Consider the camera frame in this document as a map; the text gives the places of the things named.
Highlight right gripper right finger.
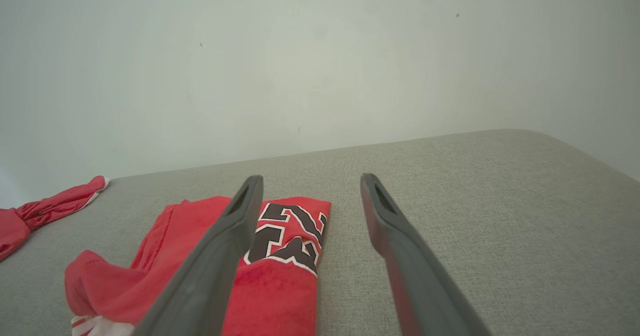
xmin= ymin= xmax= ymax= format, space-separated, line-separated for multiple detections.
xmin=360 ymin=173 xmax=494 ymax=336

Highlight red number 23 basketball jersey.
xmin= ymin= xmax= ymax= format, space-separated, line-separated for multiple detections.
xmin=64 ymin=195 xmax=332 ymax=336

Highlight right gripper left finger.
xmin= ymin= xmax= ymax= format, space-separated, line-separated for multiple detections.
xmin=131 ymin=175 xmax=265 ymax=336

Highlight red shorts with white trim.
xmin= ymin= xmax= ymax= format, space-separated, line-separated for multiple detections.
xmin=0 ymin=176 xmax=110 ymax=262

